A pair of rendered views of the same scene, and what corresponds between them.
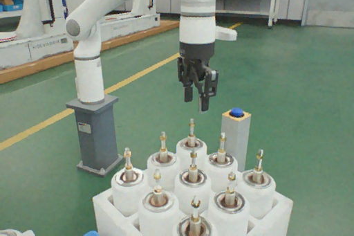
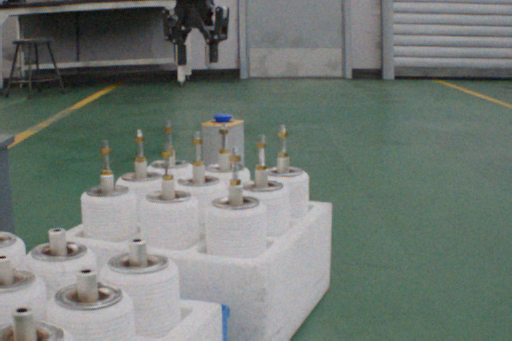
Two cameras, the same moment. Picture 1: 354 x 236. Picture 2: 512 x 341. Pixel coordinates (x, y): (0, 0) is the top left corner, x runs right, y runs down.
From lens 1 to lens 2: 0.73 m
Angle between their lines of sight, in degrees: 25
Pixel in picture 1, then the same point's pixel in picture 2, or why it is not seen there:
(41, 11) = not seen: outside the picture
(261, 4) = (155, 43)
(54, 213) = not seen: outside the picture
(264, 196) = (299, 184)
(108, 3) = not seen: outside the picture
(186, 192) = (198, 192)
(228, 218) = (268, 196)
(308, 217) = (349, 261)
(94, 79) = not seen: outside the picture
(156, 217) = (177, 207)
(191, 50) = not seen: outside the picture
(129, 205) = (118, 228)
